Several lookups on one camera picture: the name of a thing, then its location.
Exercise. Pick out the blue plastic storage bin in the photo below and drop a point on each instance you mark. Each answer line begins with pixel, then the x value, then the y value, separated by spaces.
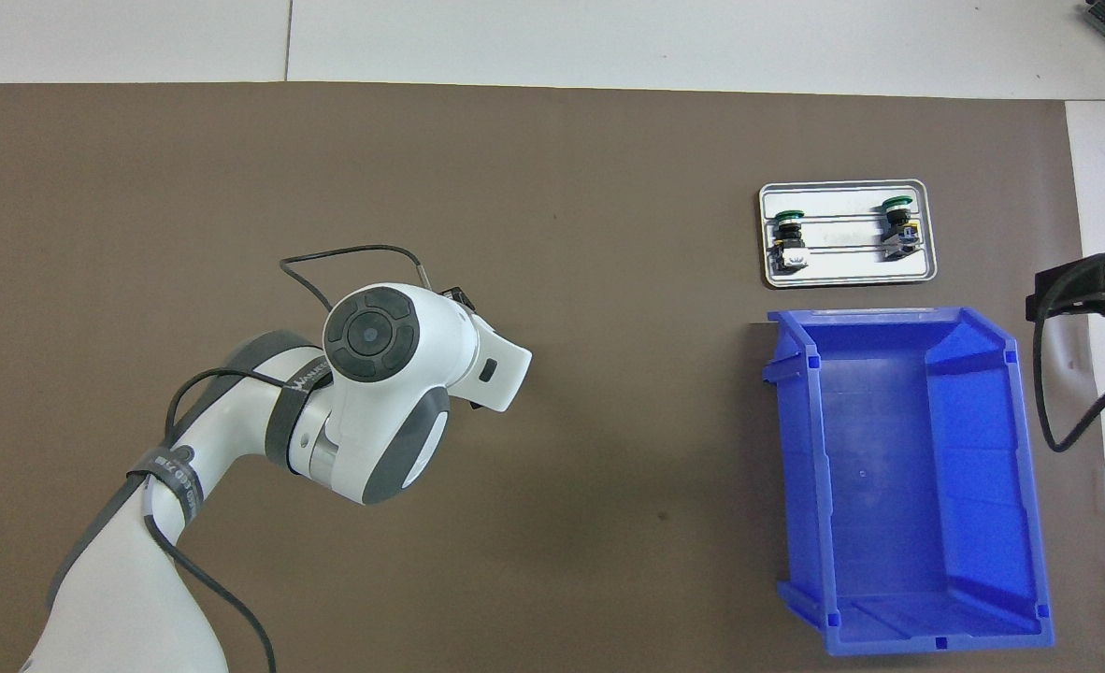
pixel 852 467

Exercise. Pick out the brown table mat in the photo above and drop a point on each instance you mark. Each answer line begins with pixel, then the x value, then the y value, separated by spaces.
pixel 609 187

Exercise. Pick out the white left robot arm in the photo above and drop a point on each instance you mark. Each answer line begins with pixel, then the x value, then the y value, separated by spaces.
pixel 394 393

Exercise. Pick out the grey metal tray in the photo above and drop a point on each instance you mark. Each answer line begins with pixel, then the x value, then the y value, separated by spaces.
pixel 842 266

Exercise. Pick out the green push button switch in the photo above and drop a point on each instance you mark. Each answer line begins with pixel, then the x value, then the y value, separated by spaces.
pixel 789 238
pixel 898 224

